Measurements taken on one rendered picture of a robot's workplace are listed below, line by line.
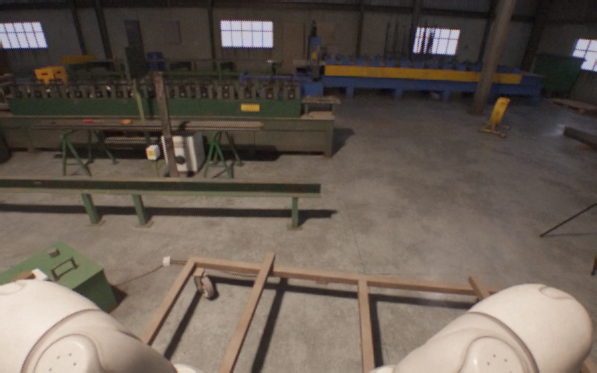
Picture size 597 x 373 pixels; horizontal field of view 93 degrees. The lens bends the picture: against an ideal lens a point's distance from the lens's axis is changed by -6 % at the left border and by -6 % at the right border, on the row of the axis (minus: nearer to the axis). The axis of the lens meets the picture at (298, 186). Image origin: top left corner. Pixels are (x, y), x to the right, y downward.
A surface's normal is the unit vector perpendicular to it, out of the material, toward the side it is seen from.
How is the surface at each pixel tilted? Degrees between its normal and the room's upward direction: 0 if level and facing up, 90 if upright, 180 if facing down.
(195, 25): 90
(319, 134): 90
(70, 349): 27
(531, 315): 2
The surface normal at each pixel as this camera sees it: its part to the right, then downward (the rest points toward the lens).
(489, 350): 0.04, -0.56
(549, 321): 0.15, -0.71
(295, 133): -0.04, 0.54
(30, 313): 0.04, -0.86
